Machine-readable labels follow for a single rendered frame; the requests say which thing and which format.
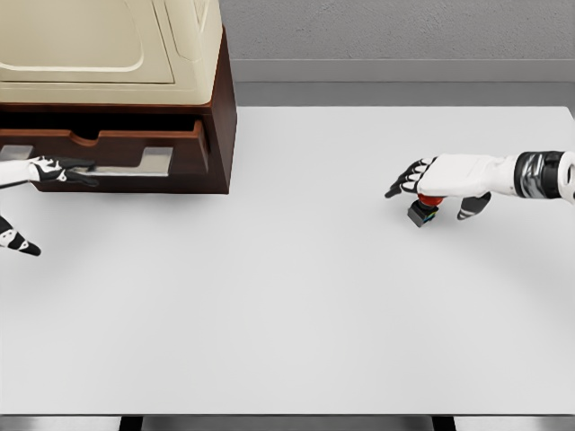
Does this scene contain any brown wooden cabinet drawer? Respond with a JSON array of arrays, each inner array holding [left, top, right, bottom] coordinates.
[[0, 118, 212, 181]]

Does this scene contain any red button black switch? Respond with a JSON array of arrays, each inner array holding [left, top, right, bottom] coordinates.
[[407, 192, 444, 230]]

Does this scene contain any brown cabinet with beige top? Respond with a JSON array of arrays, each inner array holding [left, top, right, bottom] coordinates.
[[0, 0, 238, 196]]

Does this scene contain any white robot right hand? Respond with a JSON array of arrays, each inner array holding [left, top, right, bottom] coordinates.
[[384, 154, 493, 222]]

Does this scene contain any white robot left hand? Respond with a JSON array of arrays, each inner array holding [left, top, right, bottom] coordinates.
[[0, 154, 100, 259]]

